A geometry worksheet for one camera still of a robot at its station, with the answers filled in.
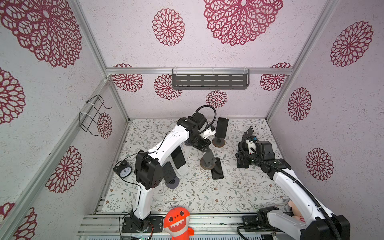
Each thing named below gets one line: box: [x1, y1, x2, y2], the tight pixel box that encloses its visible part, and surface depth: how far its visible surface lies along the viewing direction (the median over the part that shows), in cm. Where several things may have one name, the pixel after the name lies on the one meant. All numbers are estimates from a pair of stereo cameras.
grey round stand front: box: [165, 176, 180, 189], surface depth 89 cm
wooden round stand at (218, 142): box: [212, 137, 226, 148], surface depth 108 cm
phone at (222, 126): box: [215, 117, 229, 139], surface depth 99 cm
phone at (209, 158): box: [203, 149, 217, 166], surface depth 85 cm
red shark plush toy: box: [163, 207, 195, 240], surface depth 69 cm
